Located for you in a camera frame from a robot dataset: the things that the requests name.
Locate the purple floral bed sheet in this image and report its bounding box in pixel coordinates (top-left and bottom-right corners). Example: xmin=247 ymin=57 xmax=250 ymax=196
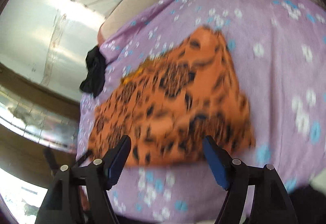
xmin=76 ymin=0 xmax=326 ymax=224

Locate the beige bolster cushion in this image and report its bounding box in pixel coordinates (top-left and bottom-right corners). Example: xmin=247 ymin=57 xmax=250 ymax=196
xmin=98 ymin=0 xmax=207 ymax=47

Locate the black crumpled cloth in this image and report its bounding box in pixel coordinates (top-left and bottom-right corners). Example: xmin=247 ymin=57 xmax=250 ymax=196
xmin=79 ymin=45 xmax=107 ymax=97

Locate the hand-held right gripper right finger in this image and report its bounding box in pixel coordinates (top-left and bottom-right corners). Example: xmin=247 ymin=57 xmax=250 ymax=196
xmin=202 ymin=135 xmax=298 ymax=224

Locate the wooden stained glass door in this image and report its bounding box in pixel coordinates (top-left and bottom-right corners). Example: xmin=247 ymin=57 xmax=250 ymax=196
xmin=0 ymin=63 xmax=82 ymax=189

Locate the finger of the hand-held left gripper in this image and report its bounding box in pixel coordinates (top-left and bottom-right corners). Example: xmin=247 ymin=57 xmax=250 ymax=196
xmin=43 ymin=148 xmax=58 ymax=171

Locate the orange black floral blouse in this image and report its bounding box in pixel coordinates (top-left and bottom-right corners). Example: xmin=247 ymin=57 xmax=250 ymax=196
xmin=88 ymin=26 xmax=256 ymax=167

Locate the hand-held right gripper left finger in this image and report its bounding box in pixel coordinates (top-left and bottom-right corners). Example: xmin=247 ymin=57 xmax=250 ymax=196
xmin=34 ymin=135 xmax=131 ymax=224

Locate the dark cloth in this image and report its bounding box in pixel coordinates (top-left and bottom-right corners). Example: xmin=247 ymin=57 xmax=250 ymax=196
xmin=288 ymin=183 xmax=326 ymax=224

